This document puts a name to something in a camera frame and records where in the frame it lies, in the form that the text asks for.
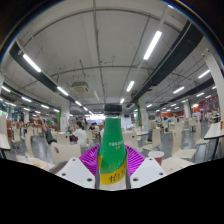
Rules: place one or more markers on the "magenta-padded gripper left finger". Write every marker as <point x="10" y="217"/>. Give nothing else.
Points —
<point x="73" y="170"/>

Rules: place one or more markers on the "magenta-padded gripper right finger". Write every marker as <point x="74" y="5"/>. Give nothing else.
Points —
<point x="148" y="170"/>

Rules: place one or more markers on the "green-labelled clear drink bottle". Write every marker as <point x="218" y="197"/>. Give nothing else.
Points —
<point x="112" y="150"/>

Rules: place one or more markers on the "person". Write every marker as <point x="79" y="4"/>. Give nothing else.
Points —
<point x="80" y="135"/>
<point x="48" y="133"/>

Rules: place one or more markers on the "white table with black leg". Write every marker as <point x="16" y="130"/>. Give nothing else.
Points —
<point x="3" y="141"/>
<point x="215" y="131"/>

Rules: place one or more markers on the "ceiling air conditioner unit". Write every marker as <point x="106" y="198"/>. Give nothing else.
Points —
<point x="80" y="87"/>

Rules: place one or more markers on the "ceiling strip lights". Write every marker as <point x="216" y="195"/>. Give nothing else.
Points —
<point x="152" y="45"/>

